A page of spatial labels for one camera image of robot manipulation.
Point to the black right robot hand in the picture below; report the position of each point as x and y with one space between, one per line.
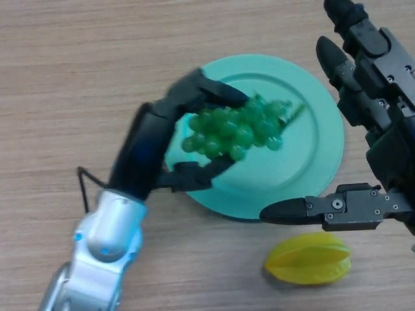
392 149

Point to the yellow starfruit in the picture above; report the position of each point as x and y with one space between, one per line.
308 260

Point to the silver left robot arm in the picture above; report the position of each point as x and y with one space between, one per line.
103 239

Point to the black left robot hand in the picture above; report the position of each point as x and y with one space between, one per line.
142 149

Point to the green grapes bunch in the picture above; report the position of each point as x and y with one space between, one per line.
233 129

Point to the green round plate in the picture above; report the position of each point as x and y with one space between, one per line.
301 155

